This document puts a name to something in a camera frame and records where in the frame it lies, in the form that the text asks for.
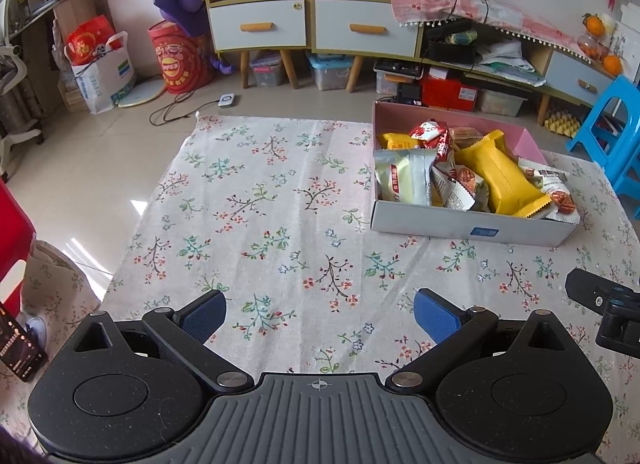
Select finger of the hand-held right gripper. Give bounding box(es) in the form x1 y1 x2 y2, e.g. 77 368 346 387
565 268 640 315
596 294 640 361

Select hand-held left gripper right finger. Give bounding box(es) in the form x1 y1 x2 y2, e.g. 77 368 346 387
384 288 587 395

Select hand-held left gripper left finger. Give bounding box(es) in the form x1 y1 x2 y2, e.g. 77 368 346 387
60 289 256 396

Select white cardboard box pink inside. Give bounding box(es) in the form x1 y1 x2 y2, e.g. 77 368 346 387
370 100 581 247

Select white nut-print snack packet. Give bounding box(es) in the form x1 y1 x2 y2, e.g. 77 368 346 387
517 158 581 223

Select silver snack packet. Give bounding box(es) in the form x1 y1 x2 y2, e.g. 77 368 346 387
431 163 490 211

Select plain yellow snack packet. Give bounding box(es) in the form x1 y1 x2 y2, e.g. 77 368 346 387
455 130 551 219

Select pale white snack packet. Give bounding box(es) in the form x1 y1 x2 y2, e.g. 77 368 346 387
374 149 437 206

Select red snack packet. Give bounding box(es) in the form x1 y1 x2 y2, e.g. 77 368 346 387
409 120 451 145
434 136 457 163

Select yellow orange-print snack packet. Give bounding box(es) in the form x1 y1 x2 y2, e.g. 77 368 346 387
377 132 424 151

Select gold snack packet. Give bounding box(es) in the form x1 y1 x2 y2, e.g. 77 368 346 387
450 126 484 150

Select yellow egg cartons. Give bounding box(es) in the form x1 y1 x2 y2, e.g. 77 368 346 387
544 110 583 137

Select blue plastic stool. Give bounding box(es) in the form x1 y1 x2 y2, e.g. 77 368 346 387
566 75 640 220

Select clear long storage bin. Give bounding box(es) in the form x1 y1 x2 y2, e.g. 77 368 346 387
475 86 530 117

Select red plastic chair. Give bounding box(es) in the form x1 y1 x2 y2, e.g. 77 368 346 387
0 179 37 295

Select pale blue drawer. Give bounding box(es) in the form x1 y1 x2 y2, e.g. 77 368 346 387
544 51 613 106

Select red cardboard box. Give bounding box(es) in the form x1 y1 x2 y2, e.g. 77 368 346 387
421 75 481 112

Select black electronic device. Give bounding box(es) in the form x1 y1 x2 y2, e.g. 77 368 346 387
395 83 426 107

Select long wooden media console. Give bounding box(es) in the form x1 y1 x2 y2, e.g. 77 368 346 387
420 21 621 127

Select round white floor board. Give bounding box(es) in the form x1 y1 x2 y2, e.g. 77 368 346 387
119 79 166 109

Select folded clothes pile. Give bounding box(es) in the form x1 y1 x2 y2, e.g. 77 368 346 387
472 39 548 87

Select bag of small oranges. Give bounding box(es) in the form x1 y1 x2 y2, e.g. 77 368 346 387
580 34 608 60

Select white board panel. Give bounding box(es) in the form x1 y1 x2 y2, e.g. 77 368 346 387
612 4 640 85

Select black flat box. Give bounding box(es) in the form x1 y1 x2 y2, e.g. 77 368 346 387
374 58 426 84

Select clear plastic storage bin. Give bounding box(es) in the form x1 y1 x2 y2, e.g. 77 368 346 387
249 50 288 89

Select red patterned bag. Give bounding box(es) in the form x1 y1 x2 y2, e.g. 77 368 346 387
147 20 213 95

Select white paper shopping bag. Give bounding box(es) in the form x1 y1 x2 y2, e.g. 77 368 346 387
65 31 137 115

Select blue lidded storage bin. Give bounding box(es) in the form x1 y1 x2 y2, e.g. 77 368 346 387
307 54 358 91

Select black storage bag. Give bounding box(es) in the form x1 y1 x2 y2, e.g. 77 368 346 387
425 24 481 65

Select pink floral cover cloth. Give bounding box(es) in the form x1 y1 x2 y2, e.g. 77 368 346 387
387 0 596 62

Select red gift bag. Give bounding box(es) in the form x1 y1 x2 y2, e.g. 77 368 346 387
66 15 119 65

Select white office chair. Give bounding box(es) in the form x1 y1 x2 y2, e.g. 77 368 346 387
0 0 43 180

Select wooden desk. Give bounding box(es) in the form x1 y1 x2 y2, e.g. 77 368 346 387
0 0 111 110

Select black floor cable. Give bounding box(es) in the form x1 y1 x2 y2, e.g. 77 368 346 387
150 89 221 127

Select white drawer wooden handle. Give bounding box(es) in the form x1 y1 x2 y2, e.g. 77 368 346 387
207 0 307 50
314 0 418 57

